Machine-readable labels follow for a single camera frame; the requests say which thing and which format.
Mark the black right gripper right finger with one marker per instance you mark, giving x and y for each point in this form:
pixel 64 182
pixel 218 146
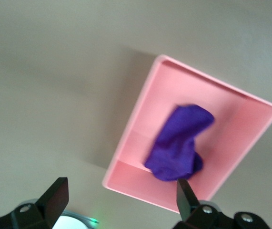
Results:
pixel 185 202

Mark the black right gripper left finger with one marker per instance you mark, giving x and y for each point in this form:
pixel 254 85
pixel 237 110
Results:
pixel 54 200

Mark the purple cloth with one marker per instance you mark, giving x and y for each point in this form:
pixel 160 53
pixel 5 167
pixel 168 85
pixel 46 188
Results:
pixel 178 143

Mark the pink plastic bin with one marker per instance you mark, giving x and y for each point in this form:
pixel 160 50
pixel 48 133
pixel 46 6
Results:
pixel 164 95

